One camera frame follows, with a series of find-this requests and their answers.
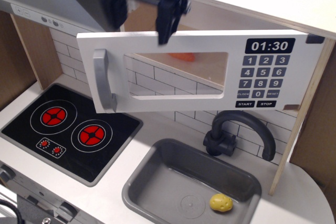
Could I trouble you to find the white toy microwave door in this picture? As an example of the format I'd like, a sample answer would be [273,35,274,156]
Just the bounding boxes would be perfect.
[77,30,308,113]

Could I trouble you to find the wooden toy microwave cabinet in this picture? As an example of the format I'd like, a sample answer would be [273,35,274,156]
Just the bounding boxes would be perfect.
[111,0,336,197]

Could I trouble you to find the orange toy carrot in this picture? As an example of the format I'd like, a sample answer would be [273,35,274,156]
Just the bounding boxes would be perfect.
[168,52,195,62]

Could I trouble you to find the grey toy range hood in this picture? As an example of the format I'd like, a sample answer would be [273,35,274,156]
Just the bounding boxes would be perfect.
[1,0,115,36]

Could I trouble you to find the black toy stovetop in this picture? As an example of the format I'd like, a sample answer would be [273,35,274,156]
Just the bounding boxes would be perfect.
[1,84,143,187]

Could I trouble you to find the dark grey toy faucet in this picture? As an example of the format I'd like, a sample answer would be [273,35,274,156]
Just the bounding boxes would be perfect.
[203,110,276,161]

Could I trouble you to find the grey toy sink basin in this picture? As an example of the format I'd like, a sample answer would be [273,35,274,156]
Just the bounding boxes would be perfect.
[122,139,261,223]

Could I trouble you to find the yellow toy potato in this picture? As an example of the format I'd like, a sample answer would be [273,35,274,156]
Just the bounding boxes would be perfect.
[209,194,233,212]

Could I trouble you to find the grey toy oven front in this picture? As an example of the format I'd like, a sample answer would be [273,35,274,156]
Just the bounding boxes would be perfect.
[1,163,101,223]

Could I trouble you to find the black cable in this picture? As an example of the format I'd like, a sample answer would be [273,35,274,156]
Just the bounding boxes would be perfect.
[0,199,26,224]

